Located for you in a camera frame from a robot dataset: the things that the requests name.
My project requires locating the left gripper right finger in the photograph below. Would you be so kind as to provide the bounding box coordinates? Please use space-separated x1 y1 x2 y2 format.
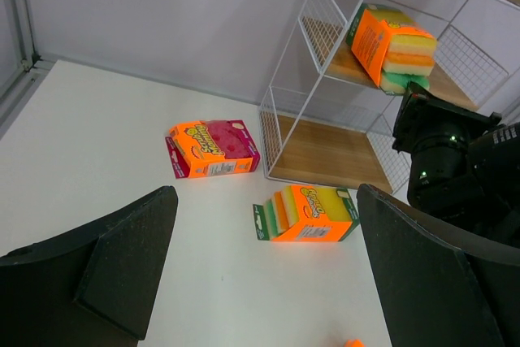
357 184 519 346

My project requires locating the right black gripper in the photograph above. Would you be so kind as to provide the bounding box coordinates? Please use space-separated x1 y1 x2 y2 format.
392 82 502 160

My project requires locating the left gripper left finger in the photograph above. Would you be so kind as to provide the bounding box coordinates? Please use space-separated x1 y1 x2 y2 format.
1 186 178 346

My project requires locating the yellow sponge pack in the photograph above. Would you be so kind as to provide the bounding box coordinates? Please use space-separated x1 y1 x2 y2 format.
345 2 438 95

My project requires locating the orange green sponge pack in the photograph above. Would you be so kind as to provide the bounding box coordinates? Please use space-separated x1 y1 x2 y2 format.
253 184 359 242

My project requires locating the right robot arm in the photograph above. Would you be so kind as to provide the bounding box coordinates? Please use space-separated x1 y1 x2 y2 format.
392 82 519 247

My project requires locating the orange flat scrub box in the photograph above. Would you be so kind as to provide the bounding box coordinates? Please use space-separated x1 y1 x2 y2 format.
344 340 364 347

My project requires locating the pink orange sponge box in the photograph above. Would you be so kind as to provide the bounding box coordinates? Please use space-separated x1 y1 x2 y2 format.
165 119 261 179

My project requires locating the white wire wooden shelf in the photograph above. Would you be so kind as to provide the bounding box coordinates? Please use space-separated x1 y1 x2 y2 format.
259 0 519 193

